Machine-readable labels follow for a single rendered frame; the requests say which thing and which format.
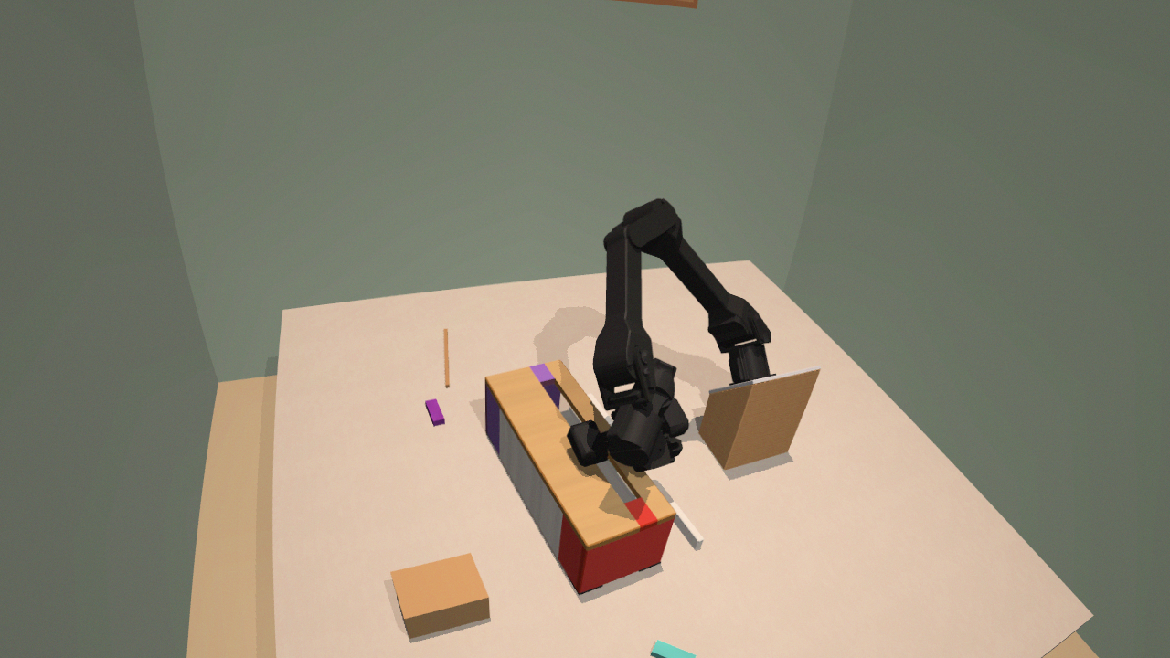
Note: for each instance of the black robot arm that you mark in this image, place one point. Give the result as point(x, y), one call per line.
point(623, 352)

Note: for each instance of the small purple block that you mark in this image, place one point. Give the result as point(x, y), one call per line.
point(434, 411)

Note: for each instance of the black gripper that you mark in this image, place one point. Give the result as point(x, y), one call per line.
point(589, 444)

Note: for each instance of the tan thin stick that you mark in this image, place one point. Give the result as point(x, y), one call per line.
point(445, 336)

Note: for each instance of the teal rectangular block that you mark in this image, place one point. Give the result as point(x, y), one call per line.
point(664, 650)

